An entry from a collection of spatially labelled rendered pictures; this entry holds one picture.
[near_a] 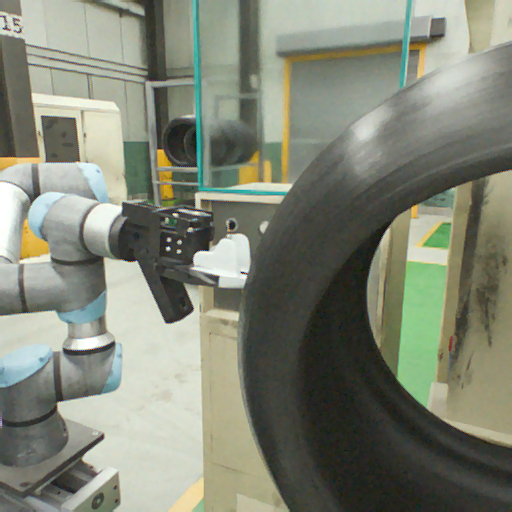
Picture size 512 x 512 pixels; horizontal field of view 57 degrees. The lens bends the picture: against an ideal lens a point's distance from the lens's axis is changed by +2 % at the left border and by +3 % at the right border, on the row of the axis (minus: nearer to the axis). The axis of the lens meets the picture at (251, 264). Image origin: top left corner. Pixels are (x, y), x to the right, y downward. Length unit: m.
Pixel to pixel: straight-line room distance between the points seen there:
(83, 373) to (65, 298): 0.43
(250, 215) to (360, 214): 0.96
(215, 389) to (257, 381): 1.04
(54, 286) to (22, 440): 0.55
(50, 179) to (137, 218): 0.46
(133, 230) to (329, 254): 0.33
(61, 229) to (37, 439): 0.62
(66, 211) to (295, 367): 0.40
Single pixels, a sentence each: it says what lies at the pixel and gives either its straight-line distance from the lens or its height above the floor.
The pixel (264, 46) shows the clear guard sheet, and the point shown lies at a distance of 1.30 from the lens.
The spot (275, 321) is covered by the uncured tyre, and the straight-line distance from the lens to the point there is 0.44.
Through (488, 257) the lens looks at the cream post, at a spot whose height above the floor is 1.24.
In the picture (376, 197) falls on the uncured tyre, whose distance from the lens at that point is 0.38.
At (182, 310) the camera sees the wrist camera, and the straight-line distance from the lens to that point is 0.65.
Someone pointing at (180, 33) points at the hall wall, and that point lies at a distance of 12.42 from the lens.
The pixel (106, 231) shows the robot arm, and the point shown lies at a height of 1.29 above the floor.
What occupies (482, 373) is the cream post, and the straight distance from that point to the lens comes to 0.87.
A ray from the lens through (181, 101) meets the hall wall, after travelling 12.25.
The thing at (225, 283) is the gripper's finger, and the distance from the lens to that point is 0.57.
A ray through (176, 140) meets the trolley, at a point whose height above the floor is 1.42.
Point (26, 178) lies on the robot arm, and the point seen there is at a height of 1.33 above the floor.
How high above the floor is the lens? 1.41
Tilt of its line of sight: 15 degrees down
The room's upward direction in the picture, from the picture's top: straight up
